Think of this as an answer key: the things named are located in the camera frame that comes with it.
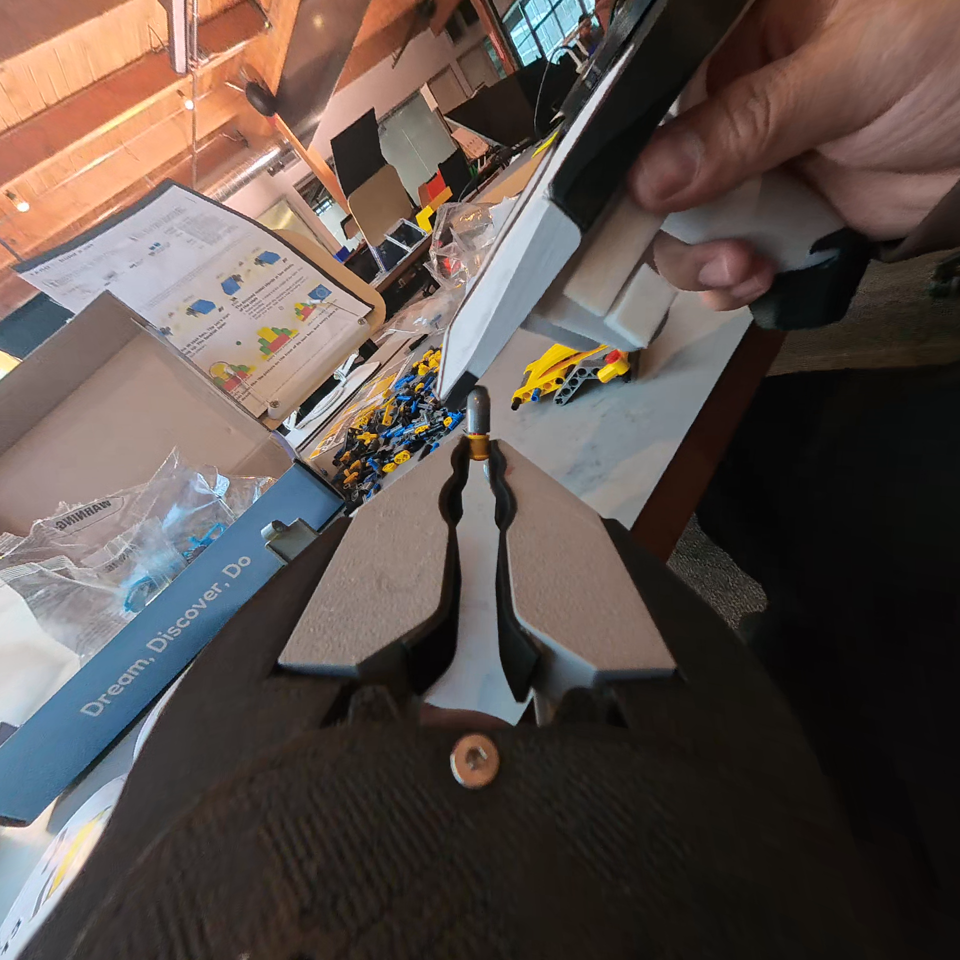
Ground clear plastic bag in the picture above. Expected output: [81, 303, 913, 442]
[428, 195, 511, 294]

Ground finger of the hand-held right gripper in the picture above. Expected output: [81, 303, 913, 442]
[435, 60, 649, 406]

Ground instruction booklet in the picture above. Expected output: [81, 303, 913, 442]
[0, 720, 151, 960]

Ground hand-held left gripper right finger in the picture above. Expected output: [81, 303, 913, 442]
[492, 443, 679, 706]

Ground pile of small brick parts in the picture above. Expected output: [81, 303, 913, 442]
[323, 348, 466, 493]

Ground person's right hand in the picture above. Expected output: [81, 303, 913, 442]
[630, 0, 960, 312]

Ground yellow curved brick assembly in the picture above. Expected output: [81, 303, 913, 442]
[510, 342, 634, 411]

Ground blue cardboard kit box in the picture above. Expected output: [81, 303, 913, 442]
[0, 293, 346, 826]

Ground white stand base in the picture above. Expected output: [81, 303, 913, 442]
[285, 353, 376, 444]

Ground yellow and black brick assembly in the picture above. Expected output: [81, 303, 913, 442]
[263, 518, 319, 564]

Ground laminated instruction sign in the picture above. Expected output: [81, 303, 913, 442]
[15, 180, 387, 429]

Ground window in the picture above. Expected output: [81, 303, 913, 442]
[503, 0, 601, 61]

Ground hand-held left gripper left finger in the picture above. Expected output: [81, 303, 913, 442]
[276, 443, 463, 684]

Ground wooden side table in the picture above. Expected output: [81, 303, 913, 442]
[473, 128, 564, 204]

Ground clear bags of brick parts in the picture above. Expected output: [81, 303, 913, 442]
[0, 450, 279, 706]

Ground person's right forearm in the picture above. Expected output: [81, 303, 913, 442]
[893, 180, 960, 268]

